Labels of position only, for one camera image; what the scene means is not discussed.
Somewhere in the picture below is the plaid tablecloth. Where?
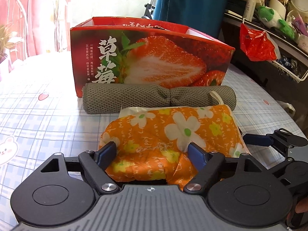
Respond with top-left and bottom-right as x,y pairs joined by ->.
1,52 -> 303,230

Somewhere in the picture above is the white spray bottle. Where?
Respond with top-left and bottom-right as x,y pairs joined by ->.
243,0 -> 257,21

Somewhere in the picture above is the red plastic bag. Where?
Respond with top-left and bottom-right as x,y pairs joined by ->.
240,23 -> 281,62

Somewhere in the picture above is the orange floral pouch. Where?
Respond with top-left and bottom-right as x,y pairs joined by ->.
99,91 -> 249,188

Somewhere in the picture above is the dark teal curtain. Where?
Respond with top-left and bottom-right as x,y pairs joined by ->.
153,0 -> 227,38

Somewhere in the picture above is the white brush holder cup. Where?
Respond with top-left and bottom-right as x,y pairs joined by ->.
268,0 -> 286,19

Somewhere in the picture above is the person's right hand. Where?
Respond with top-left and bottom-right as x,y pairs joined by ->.
295,198 -> 308,214

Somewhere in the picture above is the green white plush toy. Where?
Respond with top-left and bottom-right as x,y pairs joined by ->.
257,6 -> 295,40

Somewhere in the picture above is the red strawberry cardboard box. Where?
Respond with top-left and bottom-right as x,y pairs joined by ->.
70,17 -> 234,97

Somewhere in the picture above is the pink printed backdrop curtain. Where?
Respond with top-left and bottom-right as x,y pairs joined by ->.
0,0 -> 71,78

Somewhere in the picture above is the grey knitted towel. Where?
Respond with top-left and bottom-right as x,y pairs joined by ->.
82,83 -> 236,114

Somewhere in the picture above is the dark cluttered shelf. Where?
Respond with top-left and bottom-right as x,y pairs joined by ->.
221,12 -> 307,130

